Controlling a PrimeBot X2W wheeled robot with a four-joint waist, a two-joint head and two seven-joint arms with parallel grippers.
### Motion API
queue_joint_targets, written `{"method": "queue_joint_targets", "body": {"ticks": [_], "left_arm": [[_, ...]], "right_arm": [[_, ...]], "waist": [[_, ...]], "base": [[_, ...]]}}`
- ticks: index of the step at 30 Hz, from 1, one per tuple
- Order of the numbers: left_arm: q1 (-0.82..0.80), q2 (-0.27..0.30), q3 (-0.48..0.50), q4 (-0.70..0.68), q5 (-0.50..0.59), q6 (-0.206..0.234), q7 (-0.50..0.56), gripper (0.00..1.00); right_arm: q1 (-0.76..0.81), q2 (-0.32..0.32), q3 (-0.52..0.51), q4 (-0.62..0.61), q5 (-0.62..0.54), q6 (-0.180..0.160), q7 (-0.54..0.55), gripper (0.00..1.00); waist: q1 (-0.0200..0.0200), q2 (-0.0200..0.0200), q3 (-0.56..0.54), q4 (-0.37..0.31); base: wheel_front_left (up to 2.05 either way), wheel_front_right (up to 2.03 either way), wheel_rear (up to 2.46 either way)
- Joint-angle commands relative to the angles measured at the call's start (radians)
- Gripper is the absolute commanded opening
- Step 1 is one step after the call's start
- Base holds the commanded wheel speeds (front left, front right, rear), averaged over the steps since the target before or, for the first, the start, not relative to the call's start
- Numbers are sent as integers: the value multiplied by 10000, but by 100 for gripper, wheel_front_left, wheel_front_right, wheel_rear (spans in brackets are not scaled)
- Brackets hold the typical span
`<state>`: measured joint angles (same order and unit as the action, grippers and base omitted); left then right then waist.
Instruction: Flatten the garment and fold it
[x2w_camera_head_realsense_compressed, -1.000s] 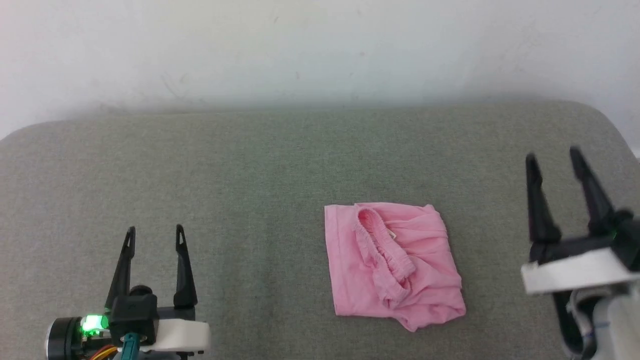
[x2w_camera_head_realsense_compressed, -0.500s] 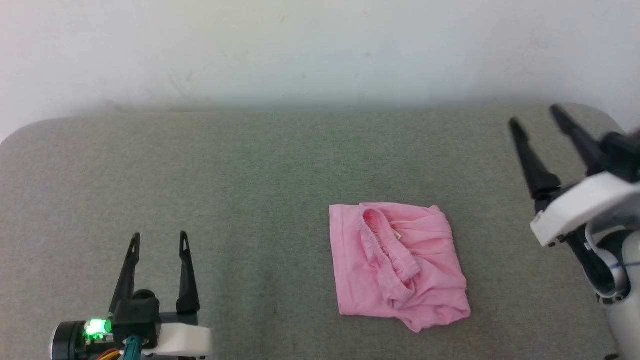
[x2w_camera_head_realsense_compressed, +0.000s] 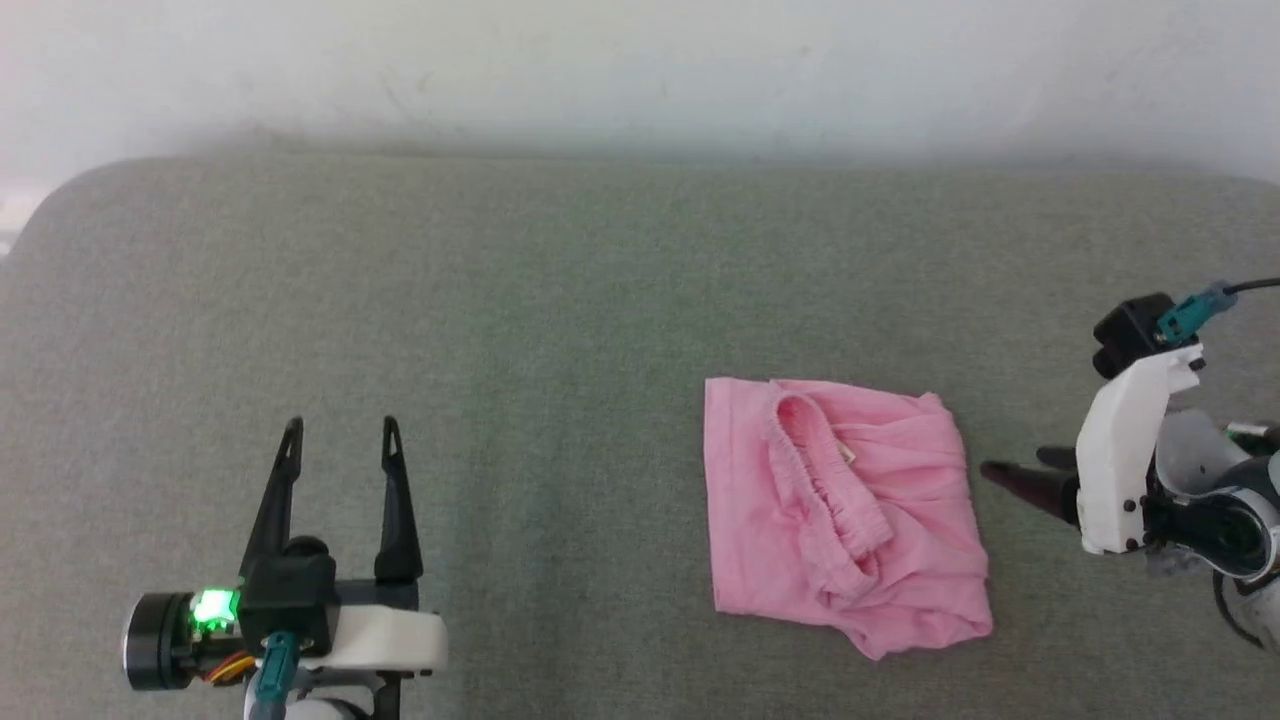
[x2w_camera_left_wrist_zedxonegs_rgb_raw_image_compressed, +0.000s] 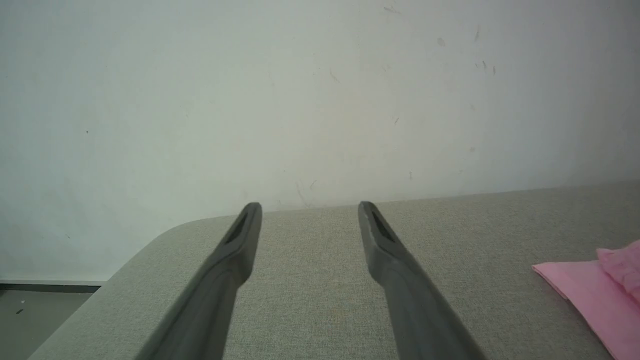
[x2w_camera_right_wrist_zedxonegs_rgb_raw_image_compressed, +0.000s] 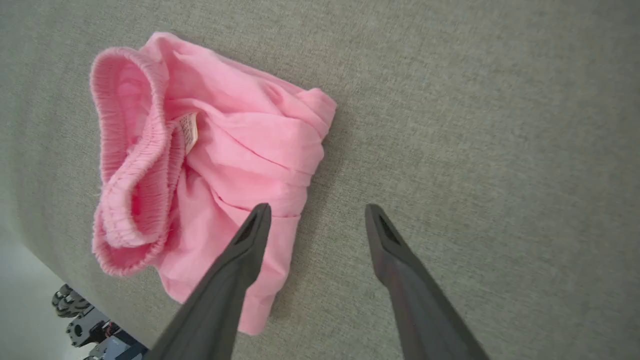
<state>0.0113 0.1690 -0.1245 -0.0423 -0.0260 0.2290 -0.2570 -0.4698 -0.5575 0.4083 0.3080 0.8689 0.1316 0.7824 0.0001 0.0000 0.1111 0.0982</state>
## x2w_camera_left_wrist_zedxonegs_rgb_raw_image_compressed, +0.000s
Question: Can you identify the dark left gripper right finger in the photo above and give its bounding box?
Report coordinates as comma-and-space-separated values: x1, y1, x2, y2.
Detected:
357, 201, 488, 360

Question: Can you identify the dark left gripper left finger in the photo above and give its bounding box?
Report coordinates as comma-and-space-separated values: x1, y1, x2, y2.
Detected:
135, 202, 263, 360

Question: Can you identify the pink cloth garment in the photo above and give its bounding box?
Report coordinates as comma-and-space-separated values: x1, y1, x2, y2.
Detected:
532, 240, 640, 360

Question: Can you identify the dark wall baseboard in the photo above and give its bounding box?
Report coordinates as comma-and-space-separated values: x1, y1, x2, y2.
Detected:
0, 283, 102, 294

